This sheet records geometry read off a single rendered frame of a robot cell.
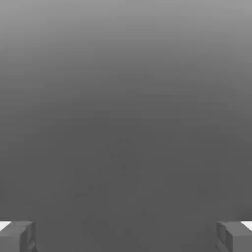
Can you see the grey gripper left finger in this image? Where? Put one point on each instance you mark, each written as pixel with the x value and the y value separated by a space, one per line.
pixel 15 237

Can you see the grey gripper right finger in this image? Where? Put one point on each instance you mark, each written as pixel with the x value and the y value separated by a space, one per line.
pixel 236 237

